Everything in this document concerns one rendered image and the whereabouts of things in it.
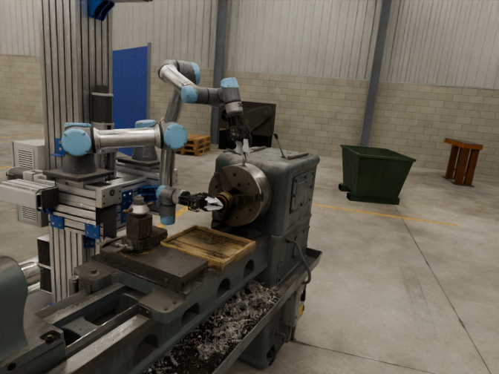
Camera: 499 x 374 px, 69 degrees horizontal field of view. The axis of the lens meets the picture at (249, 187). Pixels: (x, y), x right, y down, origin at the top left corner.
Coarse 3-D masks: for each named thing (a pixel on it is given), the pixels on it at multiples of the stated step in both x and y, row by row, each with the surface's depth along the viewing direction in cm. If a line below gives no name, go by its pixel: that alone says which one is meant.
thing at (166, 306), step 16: (96, 256) 140; (80, 272) 132; (96, 272) 130; (112, 272) 132; (128, 272) 131; (208, 272) 135; (96, 288) 127; (144, 288) 128; (160, 288) 124; (176, 288) 122; (192, 288) 123; (208, 288) 131; (144, 304) 115; (160, 304) 116; (176, 304) 117; (192, 304) 123; (160, 320) 113
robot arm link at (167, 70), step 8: (160, 64) 183; (168, 64) 181; (176, 64) 187; (160, 72) 180; (168, 72) 176; (176, 72) 175; (168, 80) 176; (176, 80) 169; (184, 80) 166; (176, 88) 169; (184, 88) 158; (192, 88) 158; (200, 88) 160; (184, 96) 158; (192, 96) 157; (200, 96) 160; (208, 96) 162
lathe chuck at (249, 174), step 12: (228, 168) 182; (240, 168) 179; (252, 168) 183; (240, 180) 180; (252, 180) 176; (264, 180) 183; (216, 192) 188; (228, 192) 187; (252, 192) 178; (264, 192) 179; (240, 204) 182; (252, 204) 179; (264, 204) 181; (228, 216) 187; (240, 216) 183; (252, 216) 180
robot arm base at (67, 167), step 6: (66, 156) 168; (72, 156) 166; (84, 156) 168; (90, 156) 171; (66, 162) 167; (72, 162) 166; (78, 162) 167; (84, 162) 168; (90, 162) 170; (66, 168) 166; (72, 168) 166; (78, 168) 168; (84, 168) 168; (90, 168) 170; (96, 168) 175
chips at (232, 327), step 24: (264, 288) 199; (216, 312) 171; (240, 312) 177; (264, 312) 175; (192, 336) 157; (216, 336) 158; (240, 336) 158; (168, 360) 141; (192, 360) 143; (216, 360) 144
